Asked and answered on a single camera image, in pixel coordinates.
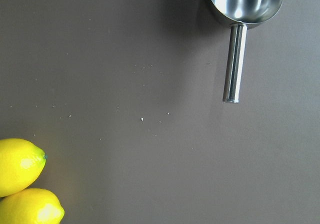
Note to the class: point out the steel ice scoop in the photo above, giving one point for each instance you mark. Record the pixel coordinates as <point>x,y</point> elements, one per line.
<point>240,16</point>

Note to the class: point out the upper whole lemon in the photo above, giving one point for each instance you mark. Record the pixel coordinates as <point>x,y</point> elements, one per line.
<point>21,164</point>

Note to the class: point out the whole lemon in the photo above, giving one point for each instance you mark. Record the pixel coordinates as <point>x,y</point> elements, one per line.
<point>21,164</point>
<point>32,205</point>

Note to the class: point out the lower whole lemon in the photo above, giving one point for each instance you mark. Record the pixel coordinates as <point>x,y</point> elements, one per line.
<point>32,205</point>

